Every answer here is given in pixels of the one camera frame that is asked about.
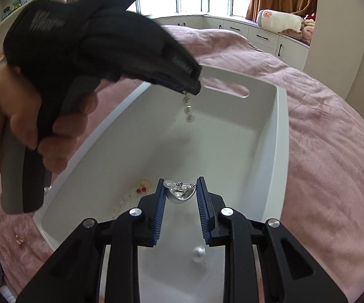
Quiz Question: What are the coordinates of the silver heart pendant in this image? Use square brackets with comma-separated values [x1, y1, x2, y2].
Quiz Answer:
[164, 179, 198, 204]

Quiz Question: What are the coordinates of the colourful shelf toy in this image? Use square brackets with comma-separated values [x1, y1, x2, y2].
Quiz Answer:
[2, 3, 22, 20]

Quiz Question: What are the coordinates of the red cherry earring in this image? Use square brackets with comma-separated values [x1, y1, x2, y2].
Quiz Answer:
[136, 180, 153, 195]

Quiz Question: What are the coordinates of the pearl bead bracelet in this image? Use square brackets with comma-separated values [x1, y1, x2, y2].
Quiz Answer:
[111, 192, 139, 219]

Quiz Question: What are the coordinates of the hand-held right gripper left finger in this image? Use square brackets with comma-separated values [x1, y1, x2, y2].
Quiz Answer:
[16, 178, 165, 303]

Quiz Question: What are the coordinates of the person's left hand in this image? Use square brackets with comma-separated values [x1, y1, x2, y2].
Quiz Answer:
[0, 65, 99, 173]

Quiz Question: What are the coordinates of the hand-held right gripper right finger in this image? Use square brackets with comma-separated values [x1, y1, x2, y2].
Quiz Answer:
[196, 177, 348, 303]

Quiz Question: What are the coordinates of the white window seat cabinet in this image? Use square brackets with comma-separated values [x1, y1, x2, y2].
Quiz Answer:
[152, 14, 311, 72]

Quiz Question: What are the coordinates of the large loose pearl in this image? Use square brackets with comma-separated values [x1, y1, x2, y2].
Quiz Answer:
[190, 245, 207, 266]

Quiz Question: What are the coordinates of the pink plush toy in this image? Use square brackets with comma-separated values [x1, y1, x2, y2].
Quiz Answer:
[299, 19, 316, 45]

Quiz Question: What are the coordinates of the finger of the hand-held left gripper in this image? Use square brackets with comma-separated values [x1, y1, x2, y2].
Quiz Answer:
[150, 75, 201, 96]
[161, 33, 203, 81]

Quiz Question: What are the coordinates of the white plastic storage box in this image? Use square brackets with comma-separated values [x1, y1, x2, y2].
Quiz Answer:
[33, 64, 289, 303]

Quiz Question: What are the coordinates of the white plush pillow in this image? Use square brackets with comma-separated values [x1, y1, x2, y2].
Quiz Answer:
[257, 9, 304, 34]

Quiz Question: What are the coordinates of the pink plush blanket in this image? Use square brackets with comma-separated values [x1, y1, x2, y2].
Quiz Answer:
[0, 24, 364, 303]

